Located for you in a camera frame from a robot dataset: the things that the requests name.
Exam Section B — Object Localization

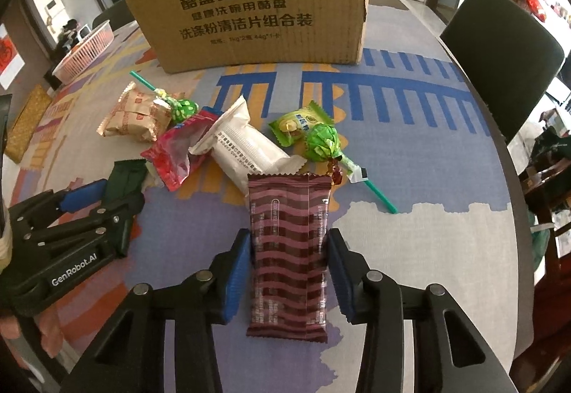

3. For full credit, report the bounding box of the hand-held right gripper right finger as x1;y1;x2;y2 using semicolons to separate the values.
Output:
328;228;514;393

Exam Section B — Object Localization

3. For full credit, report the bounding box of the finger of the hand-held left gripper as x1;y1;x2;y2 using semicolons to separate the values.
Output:
33;192;146;259
9;180;108;239

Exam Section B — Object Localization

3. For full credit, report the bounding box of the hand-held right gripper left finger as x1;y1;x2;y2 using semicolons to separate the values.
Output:
58;228;253;393

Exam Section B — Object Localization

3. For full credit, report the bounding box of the dark green snack packet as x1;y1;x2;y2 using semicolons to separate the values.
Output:
106;159;149;202

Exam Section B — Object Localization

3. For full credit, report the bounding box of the brown striped snack packet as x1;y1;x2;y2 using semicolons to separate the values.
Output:
247;172;332;343

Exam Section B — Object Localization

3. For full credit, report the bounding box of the golden biscuit packet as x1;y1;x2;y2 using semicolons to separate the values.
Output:
97;81;172;142

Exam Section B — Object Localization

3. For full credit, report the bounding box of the pink snack packet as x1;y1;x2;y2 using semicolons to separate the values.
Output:
140;107;220;192

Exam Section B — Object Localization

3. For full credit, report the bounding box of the green lollipop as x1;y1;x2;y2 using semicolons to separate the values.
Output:
307;122;398;214
129;71;199;125

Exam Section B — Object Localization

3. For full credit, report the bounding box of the white snack packet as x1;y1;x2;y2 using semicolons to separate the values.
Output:
190;95;305;198

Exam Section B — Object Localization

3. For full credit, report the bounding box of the green yellow candy packet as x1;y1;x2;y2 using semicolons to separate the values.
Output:
268;101;334;148

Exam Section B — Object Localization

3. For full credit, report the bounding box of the yellow cloth at edge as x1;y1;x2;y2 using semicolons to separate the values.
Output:
4;85;53;165

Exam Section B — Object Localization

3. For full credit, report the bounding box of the white basket of oranges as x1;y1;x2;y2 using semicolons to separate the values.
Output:
52;20;116;82

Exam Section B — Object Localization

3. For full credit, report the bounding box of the colourful patterned tablecloth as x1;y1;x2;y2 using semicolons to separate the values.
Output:
0;0;536;393

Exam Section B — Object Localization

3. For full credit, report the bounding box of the red and white poster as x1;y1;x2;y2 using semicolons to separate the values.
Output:
0;25;26;88

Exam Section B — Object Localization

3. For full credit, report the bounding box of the dark upholstered chair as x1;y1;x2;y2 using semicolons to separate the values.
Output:
439;0;566;144
91;0;139;30

